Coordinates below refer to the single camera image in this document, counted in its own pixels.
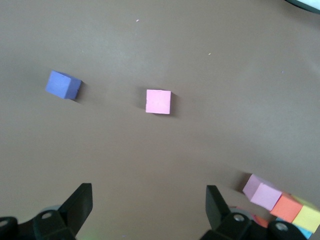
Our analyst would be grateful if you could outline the yellow foam cube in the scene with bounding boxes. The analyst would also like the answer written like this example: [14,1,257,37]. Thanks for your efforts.
[291,196,320,234]

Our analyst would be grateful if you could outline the purple foam cube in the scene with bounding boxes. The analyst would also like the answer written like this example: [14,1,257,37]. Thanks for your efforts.
[44,69,83,101]

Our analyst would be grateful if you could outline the cyan foam cube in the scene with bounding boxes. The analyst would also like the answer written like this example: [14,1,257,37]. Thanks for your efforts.
[275,216,314,240]

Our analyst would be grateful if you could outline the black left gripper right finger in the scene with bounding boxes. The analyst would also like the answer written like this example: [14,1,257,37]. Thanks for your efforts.
[199,184,307,240]

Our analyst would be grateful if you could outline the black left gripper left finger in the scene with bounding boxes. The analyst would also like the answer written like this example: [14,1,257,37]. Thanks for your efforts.
[0,182,94,240]

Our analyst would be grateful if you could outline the orange foam cube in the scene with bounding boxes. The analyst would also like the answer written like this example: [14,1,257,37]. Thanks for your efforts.
[269,193,304,224]
[251,214,270,229]

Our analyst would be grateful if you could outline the white rounded object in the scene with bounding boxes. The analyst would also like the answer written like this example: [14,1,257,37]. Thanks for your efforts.
[284,0,320,14]

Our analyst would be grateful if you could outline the pink foam cube with notch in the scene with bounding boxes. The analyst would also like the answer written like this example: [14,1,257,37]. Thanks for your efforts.
[145,89,173,115]

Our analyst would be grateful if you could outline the paper table cover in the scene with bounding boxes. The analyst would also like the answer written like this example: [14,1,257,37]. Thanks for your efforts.
[0,0,320,240]

